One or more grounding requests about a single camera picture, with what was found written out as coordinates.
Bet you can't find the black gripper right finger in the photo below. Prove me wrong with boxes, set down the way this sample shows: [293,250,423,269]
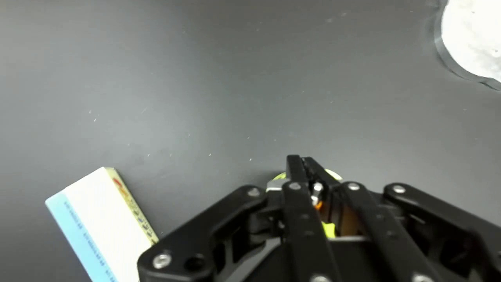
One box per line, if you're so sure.
[302,154,501,282]

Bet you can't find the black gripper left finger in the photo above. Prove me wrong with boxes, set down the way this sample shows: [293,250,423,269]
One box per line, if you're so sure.
[136,153,341,282]

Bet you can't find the white and blue carton box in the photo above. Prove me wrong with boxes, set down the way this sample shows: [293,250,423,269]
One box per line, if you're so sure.
[44,165,160,282]

